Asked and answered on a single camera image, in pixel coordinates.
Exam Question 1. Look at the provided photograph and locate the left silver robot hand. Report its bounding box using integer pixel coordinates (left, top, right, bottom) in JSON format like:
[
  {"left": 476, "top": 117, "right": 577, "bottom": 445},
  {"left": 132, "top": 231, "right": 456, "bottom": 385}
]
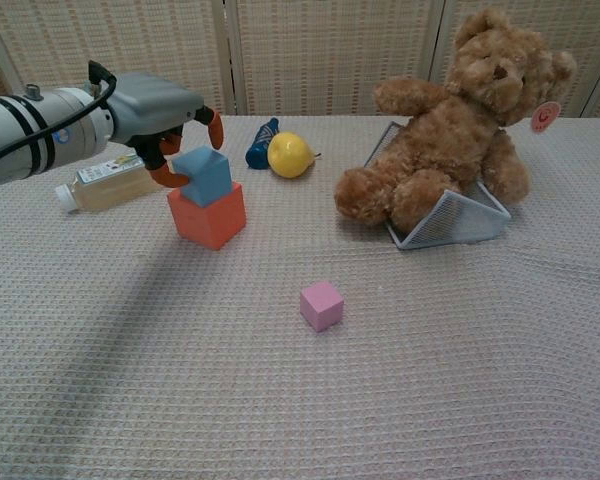
[{"left": 107, "top": 72, "right": 225, "bottom": 189}]

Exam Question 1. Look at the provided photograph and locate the blue cube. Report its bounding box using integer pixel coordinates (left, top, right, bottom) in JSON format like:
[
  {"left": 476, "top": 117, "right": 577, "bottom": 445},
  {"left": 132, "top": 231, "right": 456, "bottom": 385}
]
[{"left": 172, "top": 146, "right": 231, "bottom": 209}]

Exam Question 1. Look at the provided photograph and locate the pink cube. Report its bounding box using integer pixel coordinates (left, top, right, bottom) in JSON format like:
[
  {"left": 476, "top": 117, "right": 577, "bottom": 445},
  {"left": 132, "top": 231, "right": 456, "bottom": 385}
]
[{"left": 299, "top": 280, "right": 345, "bottom": 333}]

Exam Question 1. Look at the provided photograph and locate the orange cube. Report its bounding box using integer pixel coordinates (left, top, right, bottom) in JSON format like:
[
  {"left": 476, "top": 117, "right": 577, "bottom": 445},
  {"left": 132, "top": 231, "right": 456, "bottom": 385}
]
[{"left": 166, "top": 182, "right": 248, "bottom": 251}]

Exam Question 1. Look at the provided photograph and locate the clear tea bottle white cap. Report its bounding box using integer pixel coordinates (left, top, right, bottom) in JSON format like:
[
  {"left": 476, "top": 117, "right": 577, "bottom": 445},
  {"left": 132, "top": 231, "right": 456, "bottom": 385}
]
[{"left": 54, "top": 153, "right": 170, "bottom": 214}]

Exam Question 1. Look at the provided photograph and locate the small dark blue bottle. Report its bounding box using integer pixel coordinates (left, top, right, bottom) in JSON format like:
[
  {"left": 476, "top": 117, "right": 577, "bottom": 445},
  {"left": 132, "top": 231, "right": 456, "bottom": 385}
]
[{"left": 245, "top": 117, "right": 281, "bottom": 171}]

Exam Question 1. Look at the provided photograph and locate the yellow pear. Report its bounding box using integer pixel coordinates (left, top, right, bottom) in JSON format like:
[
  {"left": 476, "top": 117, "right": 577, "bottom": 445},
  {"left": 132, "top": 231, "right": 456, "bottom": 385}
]
[{"left": 266, "top": 131, "right": 324, "bottom": 180}]

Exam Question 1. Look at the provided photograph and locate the woven folding screen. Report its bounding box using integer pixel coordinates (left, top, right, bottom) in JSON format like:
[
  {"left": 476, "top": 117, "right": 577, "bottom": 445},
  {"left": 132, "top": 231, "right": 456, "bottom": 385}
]
[{"left": 0, "top": 0, "right": 600, "bottom": 119}]

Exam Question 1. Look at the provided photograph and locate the brown teddy bear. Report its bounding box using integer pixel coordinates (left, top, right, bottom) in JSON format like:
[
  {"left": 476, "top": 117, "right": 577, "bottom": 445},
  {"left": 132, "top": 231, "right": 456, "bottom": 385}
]
[{"left": 333, "top": 7, "right": 579, "bottom": 229}]

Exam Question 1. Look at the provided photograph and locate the beige woven tablecloth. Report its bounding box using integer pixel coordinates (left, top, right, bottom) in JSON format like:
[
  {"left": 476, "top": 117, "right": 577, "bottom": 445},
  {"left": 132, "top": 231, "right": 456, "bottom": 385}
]
[{"left": 0, "top": 114, "right": 600, "bottom": 480}]

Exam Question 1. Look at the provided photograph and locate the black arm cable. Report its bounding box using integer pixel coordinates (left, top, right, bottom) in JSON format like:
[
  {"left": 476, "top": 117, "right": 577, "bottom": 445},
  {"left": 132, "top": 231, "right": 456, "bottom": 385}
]
[{"left": 0, "top": 59, "right": 119, "bottom": 174}]

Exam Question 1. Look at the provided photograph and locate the grey wire mesh tray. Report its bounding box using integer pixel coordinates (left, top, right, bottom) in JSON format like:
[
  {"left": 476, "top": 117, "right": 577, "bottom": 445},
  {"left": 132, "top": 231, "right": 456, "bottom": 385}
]
[{"left": 363, "top": 120, "right": 512, "bottom": 250}]

